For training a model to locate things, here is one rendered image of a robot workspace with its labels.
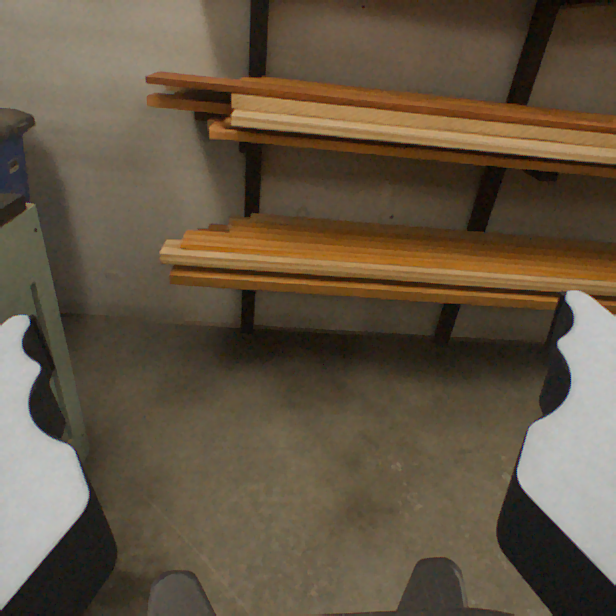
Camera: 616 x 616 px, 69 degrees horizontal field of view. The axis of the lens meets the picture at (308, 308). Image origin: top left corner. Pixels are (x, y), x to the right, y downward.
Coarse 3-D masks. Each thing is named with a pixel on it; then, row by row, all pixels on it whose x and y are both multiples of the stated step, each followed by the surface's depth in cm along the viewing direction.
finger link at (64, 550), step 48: (0, 336) 10; (0, 384) 8; (48, 384) 9; (0, 432) 7; (48, 432) 9; (0, 480) 7; (48, 480) 7; (0, 528) 6; (48, 528) 6; (96, 528) 6; (0, 576) 5; (48, 576) 6; (96, 576) 7
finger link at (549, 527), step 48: (576, 336) 9; (576, 384) 8; (528, 432) 7; (576, 432) 7; (528, 480) 6; (576, 480) 6; (528, 528) 6; (576, 528) 6; (528, 576) 7; (576, 576) 6
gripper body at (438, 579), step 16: (432, 560) 5; (448, 560) 5; (160, 576) 5; (176, 576) 5; (192, 576) 5; (416, 576) 5; (432, 576) 5; (448, 576) 5; (160, 592) 5; (176, 592) 5; (192, 592) 5; (416, 592) 5; (432, 592) 5; (448, 592) 5; (464, 592) 5; (160, 608) 5; (176, 608) 5; (192, 608) 5; (208, 608) 5; (400, 608) 5; (416, 608) 5; (432, 608) 5; (448, 608) 5; (464, 608) 5; (480, 608) 5
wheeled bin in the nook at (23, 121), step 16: (0, 112) 150; (16, 112) 155; (0, 128) 140; (16, 128) 148; (0, 144) 146; (16, 144) 157; (0, 160) 148; (16, 160) 158; (0, 176) 149; (16, 176) 160; (0, 192) 150; (16, 192) 161
